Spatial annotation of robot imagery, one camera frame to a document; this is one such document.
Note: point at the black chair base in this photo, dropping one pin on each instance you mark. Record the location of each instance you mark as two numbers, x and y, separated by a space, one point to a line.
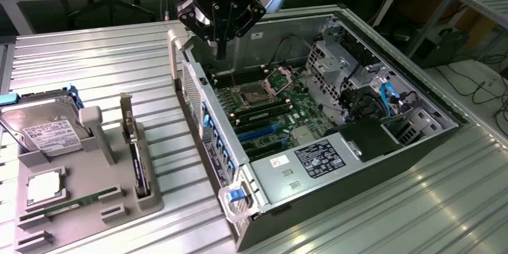
111 8

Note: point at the empty black RAM slots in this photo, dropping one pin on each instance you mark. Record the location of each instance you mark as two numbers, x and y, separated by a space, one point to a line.
241 77

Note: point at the metal socket cover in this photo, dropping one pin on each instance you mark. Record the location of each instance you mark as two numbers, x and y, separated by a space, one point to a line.
279 78

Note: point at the perforated metal drive cage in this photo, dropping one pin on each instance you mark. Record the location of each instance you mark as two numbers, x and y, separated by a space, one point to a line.
329 66

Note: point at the CPU socket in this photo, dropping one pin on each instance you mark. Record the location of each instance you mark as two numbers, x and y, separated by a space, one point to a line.
253 94

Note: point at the installed black RAM stick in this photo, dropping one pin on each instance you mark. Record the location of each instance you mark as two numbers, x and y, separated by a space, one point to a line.
264 113

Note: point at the green motherboard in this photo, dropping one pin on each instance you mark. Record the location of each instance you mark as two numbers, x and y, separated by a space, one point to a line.
301 108

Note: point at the blue expansion slot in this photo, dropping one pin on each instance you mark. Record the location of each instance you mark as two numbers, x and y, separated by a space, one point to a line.
257 132

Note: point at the blue disk caddy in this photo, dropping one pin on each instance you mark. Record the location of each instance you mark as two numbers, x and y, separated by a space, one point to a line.
75 96

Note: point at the black expansion slot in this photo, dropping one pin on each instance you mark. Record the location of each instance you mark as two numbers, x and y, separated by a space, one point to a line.
264 147

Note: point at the black box under table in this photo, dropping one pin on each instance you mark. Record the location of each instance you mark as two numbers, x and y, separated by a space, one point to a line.
445 47

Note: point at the black plastic air shroud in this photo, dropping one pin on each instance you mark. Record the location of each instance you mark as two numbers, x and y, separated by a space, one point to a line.
368 141

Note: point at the silver hard disk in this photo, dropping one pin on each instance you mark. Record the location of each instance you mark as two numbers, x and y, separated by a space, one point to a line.
43 129

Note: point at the grey power supply unit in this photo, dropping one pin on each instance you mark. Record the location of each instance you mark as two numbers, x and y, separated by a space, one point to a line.
301 173

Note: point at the metal disk bay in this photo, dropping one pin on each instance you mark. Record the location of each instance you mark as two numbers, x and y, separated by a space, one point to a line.
420 126

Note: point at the metal slat side table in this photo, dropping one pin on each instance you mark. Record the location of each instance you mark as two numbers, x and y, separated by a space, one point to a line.
480 7

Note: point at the blue case latch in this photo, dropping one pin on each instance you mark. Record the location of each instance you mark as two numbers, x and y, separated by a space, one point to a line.
236 197

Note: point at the grey parts rack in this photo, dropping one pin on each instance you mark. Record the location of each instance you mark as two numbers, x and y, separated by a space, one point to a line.
79 182

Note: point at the open grey PC case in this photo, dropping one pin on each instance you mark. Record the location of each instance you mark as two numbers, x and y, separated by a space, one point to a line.
396 182

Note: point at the silver CPU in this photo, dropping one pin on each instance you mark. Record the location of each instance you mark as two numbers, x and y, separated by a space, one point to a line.
45 187

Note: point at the green RAM stick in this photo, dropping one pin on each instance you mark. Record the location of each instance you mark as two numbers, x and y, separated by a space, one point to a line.
71 205

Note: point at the graphics card with metal bracket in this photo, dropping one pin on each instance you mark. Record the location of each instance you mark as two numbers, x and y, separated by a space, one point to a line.
136 147

